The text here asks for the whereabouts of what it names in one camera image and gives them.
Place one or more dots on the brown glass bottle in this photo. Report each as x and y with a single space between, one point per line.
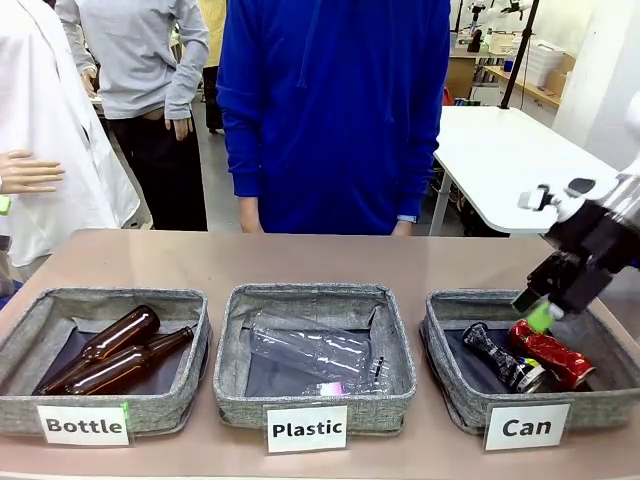
125 367
127 332

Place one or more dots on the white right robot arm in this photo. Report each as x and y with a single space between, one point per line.
627 200

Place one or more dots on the wooden workbench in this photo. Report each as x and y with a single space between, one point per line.
530 92

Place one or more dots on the white sign reading Can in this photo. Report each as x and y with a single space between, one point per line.
526 426

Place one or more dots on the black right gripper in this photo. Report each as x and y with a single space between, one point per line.
590 255

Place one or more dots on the person in blue sweater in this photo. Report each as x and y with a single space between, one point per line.
330 110

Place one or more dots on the grey fabric basket labelled Bottle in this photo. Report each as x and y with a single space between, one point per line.
30 410

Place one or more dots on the mannequin hand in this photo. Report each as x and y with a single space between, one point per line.
27 172

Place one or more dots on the person's left hand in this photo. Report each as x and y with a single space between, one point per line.
404 228

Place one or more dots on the crushed red can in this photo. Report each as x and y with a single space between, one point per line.
555 352

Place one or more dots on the person's right hand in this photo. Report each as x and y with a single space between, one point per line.
251 215

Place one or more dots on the white sign reading Plastic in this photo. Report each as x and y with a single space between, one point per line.
306 428

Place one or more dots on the large clear plastic bottle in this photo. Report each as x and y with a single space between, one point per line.
310 345

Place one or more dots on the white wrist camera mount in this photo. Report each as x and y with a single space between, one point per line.
570 197

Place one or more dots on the white sign reading Bottle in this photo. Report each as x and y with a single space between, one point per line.
84 425

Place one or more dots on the blue wrist watch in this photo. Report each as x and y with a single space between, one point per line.
407 218

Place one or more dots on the white storage bins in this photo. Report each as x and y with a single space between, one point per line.
542 57

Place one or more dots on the mannequin in white coat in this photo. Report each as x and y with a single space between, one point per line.
45 100

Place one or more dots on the black stand pole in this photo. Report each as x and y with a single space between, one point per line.
517 55

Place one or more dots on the cardboard box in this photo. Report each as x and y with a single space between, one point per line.
560 75

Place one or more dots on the grey fabric basket labelled Can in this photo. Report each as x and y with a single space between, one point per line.
600 410

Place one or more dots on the grey fabric basket labelled Plastic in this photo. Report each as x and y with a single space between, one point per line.
240 415

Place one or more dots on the white table leg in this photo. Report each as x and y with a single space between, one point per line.
441 200

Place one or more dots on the person in grey shirt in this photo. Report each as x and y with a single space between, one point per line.
135 60

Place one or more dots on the crushed clear plastic bottle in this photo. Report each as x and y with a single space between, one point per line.
345 388

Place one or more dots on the crushed black can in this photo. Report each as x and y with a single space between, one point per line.
500 357

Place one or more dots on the white table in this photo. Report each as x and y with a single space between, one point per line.
500 165

